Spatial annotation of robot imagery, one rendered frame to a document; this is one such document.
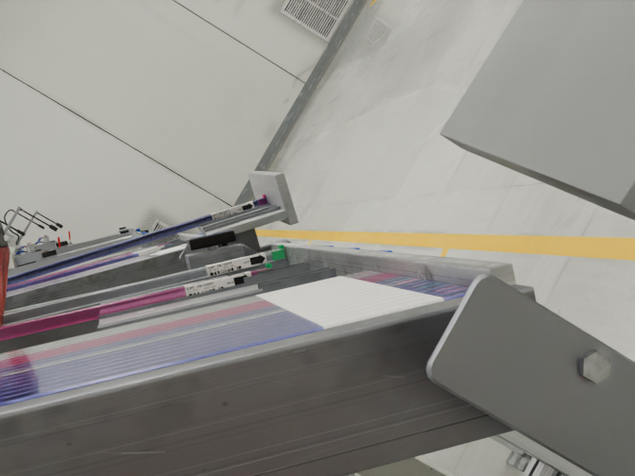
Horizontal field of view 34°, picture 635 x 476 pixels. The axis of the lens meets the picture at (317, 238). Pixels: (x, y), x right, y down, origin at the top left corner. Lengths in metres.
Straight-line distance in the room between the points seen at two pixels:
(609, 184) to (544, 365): 0.37
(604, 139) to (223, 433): 0.49
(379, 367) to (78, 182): 8.11
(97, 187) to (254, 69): 1.61
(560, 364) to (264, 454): 0.13
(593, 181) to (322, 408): 0.42
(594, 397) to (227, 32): 8.34
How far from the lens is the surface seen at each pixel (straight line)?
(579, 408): 0.44
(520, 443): 1.26
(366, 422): 0.46
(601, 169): 0.82
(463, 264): 0.53
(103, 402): 0.45
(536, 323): 0.43
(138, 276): 1.89
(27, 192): 8.56
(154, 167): 8.55
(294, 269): 0.93
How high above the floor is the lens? 0.90
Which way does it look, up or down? 10 degrees down
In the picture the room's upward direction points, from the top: 59 degrees counter-clockwise
